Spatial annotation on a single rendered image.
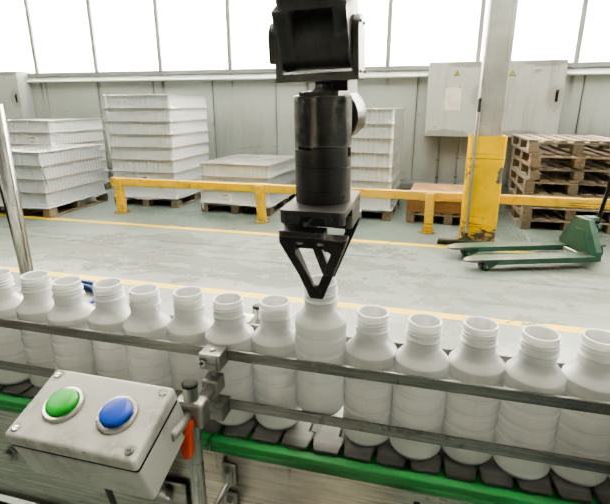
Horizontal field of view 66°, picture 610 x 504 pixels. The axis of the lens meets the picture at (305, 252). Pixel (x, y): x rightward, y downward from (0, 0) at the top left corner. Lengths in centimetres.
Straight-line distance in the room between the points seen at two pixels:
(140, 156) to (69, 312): 634
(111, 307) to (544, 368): 51
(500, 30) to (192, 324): 477
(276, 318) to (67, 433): 24
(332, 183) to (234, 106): 769
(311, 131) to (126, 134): 663
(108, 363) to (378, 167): 532
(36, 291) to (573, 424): 67
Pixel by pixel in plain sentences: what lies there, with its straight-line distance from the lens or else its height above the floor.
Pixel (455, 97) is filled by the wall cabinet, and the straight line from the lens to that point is 717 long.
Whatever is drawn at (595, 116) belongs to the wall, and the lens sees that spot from 778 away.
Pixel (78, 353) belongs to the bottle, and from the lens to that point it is 71.
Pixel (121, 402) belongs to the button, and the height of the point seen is 112.
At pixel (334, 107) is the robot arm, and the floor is 139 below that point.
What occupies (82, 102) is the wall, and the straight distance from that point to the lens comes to 968.
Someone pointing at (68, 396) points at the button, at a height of 112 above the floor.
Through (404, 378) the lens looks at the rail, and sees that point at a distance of 53.
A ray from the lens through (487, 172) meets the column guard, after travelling 499.
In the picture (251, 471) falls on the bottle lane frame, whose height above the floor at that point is 96.
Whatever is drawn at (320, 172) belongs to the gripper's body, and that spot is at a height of 133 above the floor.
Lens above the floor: 139
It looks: 18 degrees down
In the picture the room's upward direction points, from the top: straight up
